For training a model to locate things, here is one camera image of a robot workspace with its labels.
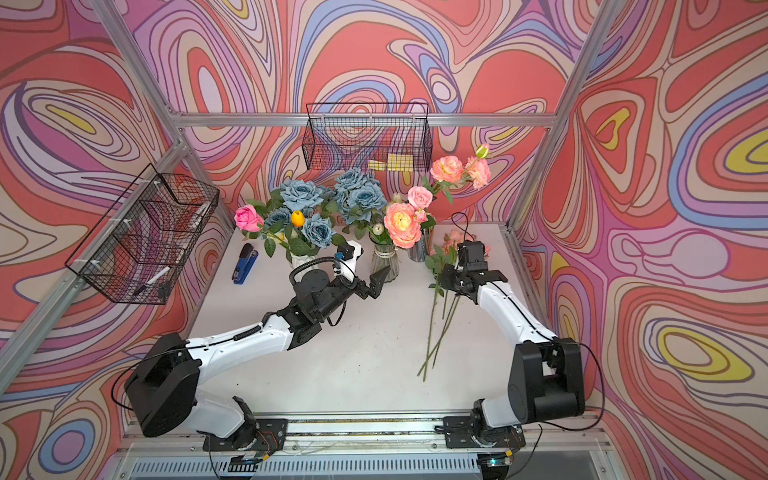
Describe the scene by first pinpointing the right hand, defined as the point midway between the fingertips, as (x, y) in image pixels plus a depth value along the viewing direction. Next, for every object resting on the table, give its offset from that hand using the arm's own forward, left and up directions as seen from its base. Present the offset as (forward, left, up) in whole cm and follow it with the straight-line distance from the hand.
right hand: (447, 284), depth 89 cm
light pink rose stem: (+19, -4, -4) cm, 20 cm away
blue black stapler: (+19, +70, -8) cm, 73 cm away
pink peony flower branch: (+16, -1, -6) cm, 17 cm away
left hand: (-3, +20, +17) cm, 26 cm away
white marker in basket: (-4, +76, +15) cm, 78 cm away
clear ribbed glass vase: (+9, +19, +3) cm, 21 cm away
